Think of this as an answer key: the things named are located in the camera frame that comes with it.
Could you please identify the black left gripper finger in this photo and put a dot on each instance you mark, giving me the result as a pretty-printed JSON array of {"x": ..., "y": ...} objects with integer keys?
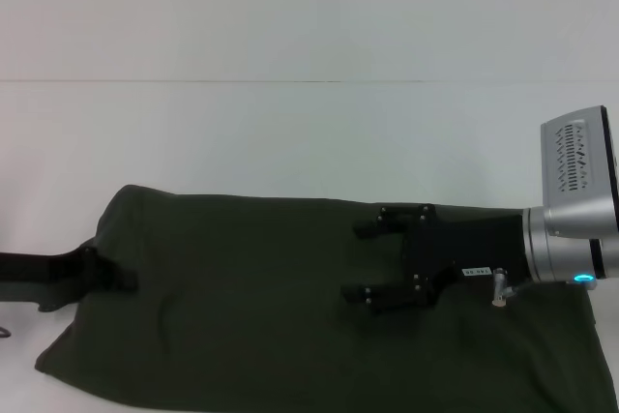
[
  {"x": 113, "y": 287},
  {"x": 113, "y": 268}
]

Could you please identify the dark green t-shirt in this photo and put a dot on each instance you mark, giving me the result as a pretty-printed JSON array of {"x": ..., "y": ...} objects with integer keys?
[{"x": 242, "y": 326}]

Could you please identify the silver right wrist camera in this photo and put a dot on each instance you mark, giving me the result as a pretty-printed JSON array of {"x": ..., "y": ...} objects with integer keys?
[{"x": 578, "y": 161}]

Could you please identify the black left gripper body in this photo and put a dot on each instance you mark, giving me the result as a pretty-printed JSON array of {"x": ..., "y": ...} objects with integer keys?
[{"x": 43, "y": 273}]

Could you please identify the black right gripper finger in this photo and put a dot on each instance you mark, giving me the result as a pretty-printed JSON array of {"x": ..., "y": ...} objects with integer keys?
[
  {"x": 387, "y": 222},
  {"x": 382, "y": 297}
]

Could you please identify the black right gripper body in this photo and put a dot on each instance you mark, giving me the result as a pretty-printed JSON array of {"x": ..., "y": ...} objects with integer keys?
[{"x": 459, "y": 253}]

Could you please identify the white and silver right robot arm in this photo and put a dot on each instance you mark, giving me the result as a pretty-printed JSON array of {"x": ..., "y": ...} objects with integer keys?
[{"x": 561, "y": 251}]

